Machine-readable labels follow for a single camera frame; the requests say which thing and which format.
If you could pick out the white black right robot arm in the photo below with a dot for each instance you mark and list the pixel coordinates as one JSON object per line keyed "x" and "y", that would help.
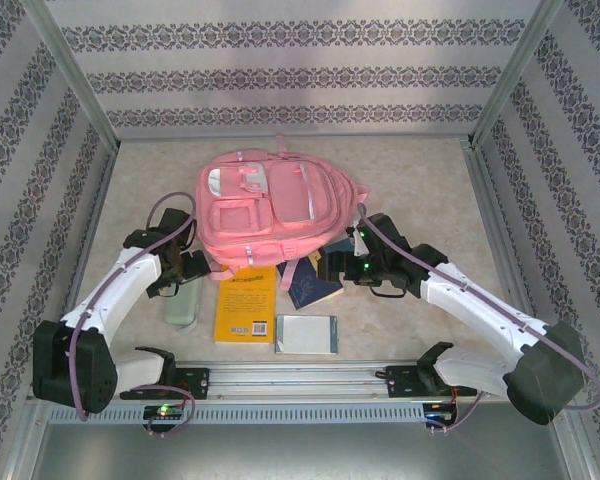
{"x": 480, "y": 310}

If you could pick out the white notepad with blue spine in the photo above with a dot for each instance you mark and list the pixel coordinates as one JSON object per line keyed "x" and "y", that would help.
{"x": 305, "y": 335}

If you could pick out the pink student backpack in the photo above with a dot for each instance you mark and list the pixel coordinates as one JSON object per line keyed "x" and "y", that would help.
{"x": 290, "y": 200}

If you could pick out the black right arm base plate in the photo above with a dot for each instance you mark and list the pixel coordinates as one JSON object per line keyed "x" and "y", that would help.
{"x": 402, "y": 382}

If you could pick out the pale green pencil case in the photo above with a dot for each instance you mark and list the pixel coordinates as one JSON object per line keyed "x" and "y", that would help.
{"x": 182, "y": 310}

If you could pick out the grey metal panel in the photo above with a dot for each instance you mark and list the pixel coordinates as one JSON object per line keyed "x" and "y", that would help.
{"x": 300, "y": 455}

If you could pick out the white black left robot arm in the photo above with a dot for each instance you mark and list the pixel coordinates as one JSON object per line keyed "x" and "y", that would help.
{"x": 125, "y": 280}

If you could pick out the aluminium mounting rail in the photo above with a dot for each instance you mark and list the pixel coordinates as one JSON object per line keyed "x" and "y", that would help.
{"x": 300, "y": 380}

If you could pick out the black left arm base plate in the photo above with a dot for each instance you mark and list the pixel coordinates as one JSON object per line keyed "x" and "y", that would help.
{"x": 197, "y": 382}

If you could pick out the aluminium frame post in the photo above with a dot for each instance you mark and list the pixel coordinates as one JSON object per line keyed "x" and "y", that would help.
{"x": 75, "y": 75}
{"x": 515, "y": 75}

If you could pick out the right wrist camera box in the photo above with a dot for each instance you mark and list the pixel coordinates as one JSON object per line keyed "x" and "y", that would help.
{"x": 360, "y": 245}

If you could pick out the navy book with flower print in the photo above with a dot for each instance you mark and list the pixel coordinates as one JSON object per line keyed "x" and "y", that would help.
{"x": 310, "y": 292}

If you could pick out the yellow paperback book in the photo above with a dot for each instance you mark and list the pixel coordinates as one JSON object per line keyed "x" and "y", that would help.
{"x": 245, "y": 310}

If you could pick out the teal snap wallet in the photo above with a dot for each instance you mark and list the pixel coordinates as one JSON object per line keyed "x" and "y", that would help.
{"x": 337, "y": 247}

